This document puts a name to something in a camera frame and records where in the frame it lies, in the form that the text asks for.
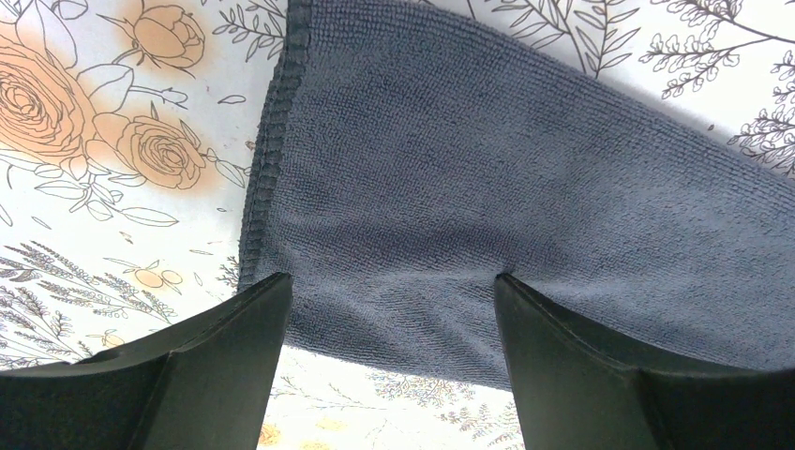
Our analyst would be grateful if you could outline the dark grey towel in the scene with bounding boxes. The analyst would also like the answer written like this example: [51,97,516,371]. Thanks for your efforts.
[238,1,794,389]

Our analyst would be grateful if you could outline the floral tablecloth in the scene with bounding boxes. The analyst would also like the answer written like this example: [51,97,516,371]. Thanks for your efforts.
[0,0,795,450]

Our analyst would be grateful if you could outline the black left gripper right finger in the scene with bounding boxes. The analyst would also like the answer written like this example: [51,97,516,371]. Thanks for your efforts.
[494,274,794,450]

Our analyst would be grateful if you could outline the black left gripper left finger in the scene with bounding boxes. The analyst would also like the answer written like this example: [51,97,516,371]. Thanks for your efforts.
[1,273,293,449]

